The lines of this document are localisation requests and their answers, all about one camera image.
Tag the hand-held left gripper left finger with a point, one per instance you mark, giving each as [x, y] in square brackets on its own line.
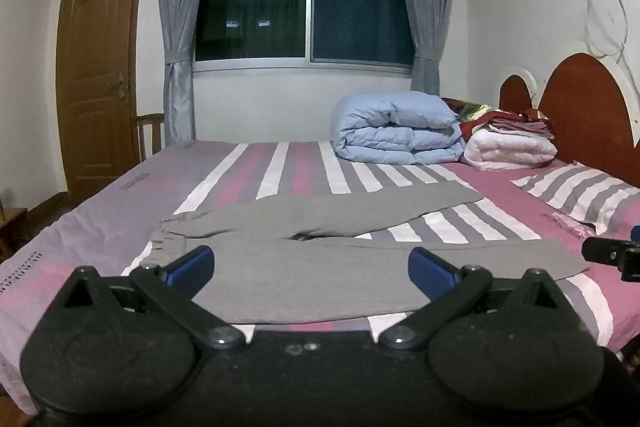
[192, 268]

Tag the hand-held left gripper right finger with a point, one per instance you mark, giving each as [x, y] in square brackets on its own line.
[431, 271]

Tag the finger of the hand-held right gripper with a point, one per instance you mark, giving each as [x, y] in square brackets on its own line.
[607, 251]

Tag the grey pants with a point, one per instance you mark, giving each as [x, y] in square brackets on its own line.
[325, 272]

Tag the striped pillow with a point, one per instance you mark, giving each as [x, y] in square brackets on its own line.
[585, 192]

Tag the bed with striped sheet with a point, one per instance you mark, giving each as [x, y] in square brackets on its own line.
[100, 207]

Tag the folded white quilt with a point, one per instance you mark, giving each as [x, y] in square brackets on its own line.
[510, 152]

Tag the wooden chair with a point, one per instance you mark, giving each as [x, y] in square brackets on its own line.
[12, 232]
[150, 132]

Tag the folded light blue duvet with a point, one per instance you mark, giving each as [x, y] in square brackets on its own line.
[395, 132]

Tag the red wooden headboard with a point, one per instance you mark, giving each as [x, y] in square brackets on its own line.
[590, 107]

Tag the folded mauve cloth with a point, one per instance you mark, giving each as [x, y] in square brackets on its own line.
[522, 128]

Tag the red patterned blanket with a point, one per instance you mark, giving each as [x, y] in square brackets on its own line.
[475, 114]

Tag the brown wooden door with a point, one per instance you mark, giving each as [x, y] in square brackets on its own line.
[97, 72]

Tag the grey curtain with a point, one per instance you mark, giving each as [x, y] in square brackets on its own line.
[182, 7]
[425, 7]

